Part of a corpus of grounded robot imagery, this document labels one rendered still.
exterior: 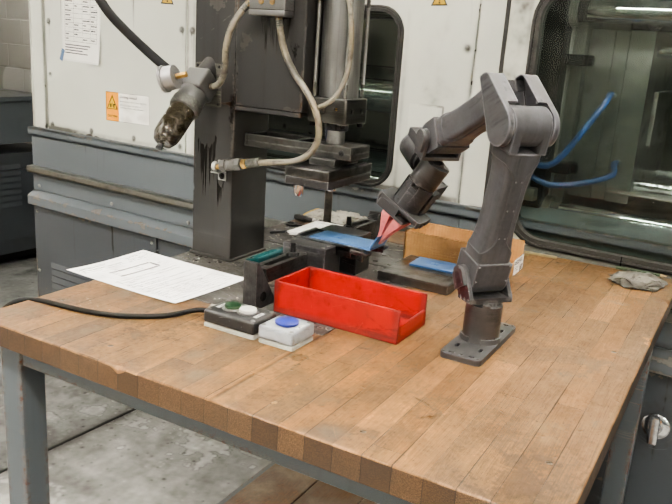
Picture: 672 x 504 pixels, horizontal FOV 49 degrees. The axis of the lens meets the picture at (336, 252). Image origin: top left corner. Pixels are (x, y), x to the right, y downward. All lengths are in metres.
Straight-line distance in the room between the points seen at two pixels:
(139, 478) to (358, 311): 1.44
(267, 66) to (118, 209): 1.52
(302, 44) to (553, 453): 0.89
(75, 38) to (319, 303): 1.99
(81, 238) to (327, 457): 2.30
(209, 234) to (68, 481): 1.17
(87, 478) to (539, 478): 1.86
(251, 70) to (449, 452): 0.91
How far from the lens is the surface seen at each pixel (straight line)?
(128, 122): 2.88
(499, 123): 1.16
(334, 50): 1.49
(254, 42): 1.56
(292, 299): 1.34
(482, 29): 2.06
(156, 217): 2.80
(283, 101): 1.52
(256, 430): 1.01
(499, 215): 1.21
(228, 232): 1.64
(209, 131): 1.64
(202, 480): 2.54
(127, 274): 1.57
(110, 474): 2.60
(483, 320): 1.26
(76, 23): 3.08
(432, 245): 1.72
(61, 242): 3.26
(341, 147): 1.49
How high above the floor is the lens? 1.38
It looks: 16 degrees down
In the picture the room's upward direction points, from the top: 4 degrees clockwise
